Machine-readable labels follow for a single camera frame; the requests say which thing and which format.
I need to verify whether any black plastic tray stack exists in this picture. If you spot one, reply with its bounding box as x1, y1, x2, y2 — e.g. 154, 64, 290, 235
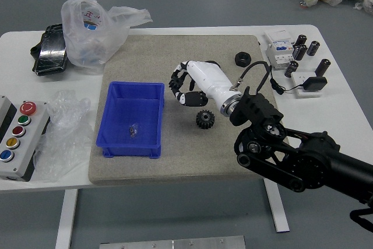
30, 23, 69, 78

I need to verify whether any white table leg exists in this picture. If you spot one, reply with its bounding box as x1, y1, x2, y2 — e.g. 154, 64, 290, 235
55, 189, 78, 249
263, 178, 290, 234

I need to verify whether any translucent white plastic bag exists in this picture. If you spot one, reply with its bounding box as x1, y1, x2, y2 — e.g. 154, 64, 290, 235
60, 0, 153, 75

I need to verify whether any black power adapter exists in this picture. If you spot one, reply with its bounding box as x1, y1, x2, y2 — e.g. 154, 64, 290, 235
302, 76, 328, 92

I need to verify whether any black adapter cord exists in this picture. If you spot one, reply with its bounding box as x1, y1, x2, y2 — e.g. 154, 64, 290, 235
269, 77, 305, 96

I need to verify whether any white power socket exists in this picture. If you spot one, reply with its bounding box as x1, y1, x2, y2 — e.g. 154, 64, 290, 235
292, 71, 323, 99

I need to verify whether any large black gear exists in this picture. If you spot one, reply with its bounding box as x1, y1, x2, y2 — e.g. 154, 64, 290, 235
195, 109, 216, 129

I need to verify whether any clear bubble wrap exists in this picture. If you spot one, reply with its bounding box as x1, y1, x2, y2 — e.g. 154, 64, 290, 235
33, 90, 94, 181

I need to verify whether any grey-brown mat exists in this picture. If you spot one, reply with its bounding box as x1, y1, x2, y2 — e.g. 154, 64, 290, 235
87, 34, 292, 185

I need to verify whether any white circuit breaker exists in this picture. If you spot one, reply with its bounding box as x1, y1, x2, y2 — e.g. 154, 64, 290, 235
263, 29, 298, 71

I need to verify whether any small black hex nut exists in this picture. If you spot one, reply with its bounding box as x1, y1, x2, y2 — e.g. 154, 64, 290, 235
234, 51, 252, 67

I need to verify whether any grey push-button control box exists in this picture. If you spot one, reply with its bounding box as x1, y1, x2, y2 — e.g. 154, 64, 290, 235
0, 95, 51, 183

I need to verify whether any black cable loop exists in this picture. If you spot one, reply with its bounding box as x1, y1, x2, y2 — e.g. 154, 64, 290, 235
349, 207, 373, 233

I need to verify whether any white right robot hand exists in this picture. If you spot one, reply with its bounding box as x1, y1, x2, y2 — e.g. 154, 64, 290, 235
168, 59, 242, 110

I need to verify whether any blue plastic bin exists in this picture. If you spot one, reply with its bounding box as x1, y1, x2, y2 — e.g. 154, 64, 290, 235
96, 81, 166, 160

